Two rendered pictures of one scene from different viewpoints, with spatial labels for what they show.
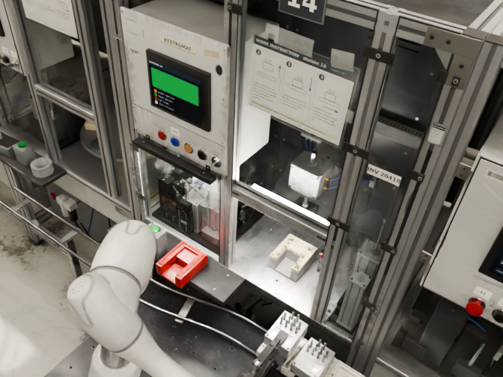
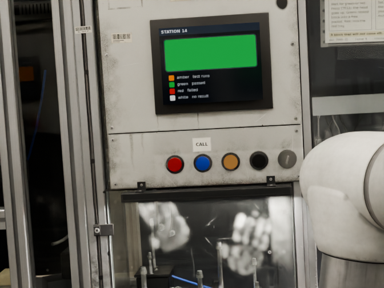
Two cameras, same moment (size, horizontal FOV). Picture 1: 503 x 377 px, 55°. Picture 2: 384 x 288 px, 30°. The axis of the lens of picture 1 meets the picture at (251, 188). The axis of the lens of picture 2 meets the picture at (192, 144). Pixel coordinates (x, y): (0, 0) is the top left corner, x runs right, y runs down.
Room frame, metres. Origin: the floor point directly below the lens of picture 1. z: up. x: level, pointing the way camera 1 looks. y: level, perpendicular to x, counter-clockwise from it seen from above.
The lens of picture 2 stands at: (0.01, 1.00, 1.60)
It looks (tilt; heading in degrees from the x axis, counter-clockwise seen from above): 5 degrees down; 332
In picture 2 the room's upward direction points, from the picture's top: 3 degrees counter-clockwise
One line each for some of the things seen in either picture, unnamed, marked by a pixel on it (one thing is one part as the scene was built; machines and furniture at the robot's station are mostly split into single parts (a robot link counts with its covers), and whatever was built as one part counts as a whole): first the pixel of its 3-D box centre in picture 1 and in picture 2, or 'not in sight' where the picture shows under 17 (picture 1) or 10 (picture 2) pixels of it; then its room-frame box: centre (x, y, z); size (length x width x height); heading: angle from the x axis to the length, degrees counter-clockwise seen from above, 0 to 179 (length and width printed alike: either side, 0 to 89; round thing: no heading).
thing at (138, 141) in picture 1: (173, 156); (206, 188); (1.33, 0.28, 1.37); 0.36 x 0.04 x 0.04; 57
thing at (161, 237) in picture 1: (156, 238); not in sight; (1.31, 0.36, 0.97); 0.08 x 0.08 x 0.12; 57
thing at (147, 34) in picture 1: (197, 81); (204, 78); (1.45, 0.20, 1.60); 0.42 x 0.29 x 0.46; 57
